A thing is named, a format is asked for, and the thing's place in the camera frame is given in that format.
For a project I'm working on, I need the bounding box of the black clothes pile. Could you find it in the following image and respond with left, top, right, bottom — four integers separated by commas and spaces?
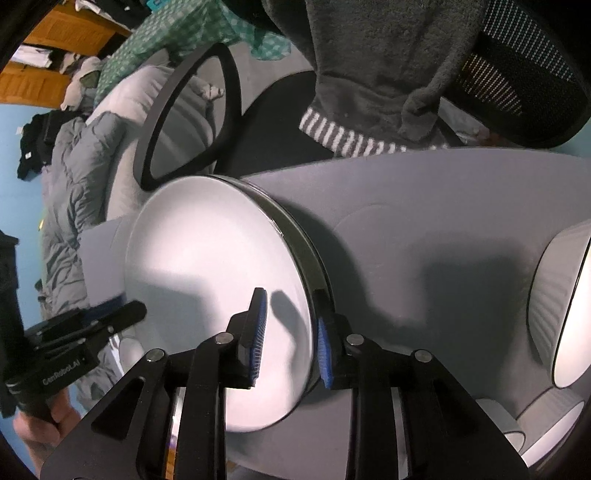
16, 108, 88, 181

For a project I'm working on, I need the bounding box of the green checked blanket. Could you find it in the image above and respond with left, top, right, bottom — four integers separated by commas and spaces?
95, 0, 289, 107

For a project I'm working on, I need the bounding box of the white bowl with black rim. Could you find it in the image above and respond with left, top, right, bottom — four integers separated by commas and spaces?
475, 398, 586, 468
526, 226, 591, 391

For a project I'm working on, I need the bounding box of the white and green crumpled cloth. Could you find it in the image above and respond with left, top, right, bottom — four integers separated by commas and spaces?
60, 55, 105, 112

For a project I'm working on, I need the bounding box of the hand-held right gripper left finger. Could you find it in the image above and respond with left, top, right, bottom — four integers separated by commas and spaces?
39, 287, 269, 480

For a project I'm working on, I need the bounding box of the person's left hand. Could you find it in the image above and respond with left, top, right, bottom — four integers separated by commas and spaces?
13, 394, 83, 472

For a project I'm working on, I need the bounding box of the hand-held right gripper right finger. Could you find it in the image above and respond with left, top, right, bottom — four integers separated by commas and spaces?
313, 288, 529, 480

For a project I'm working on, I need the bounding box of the wooden wardrobe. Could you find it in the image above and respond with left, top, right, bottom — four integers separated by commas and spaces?
0, 0, 134, 109

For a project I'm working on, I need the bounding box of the black office chair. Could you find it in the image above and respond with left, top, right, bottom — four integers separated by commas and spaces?
133, 0, 591, 192

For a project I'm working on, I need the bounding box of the large white plate black rim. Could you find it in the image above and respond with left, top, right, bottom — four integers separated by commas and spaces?
124, 174, 332, 435

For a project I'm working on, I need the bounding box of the dark grey towel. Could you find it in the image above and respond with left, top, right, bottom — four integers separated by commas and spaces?
261, 0, 490, 155

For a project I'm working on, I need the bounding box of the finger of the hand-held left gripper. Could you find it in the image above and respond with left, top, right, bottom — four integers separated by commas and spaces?
84, 300, 148, 336

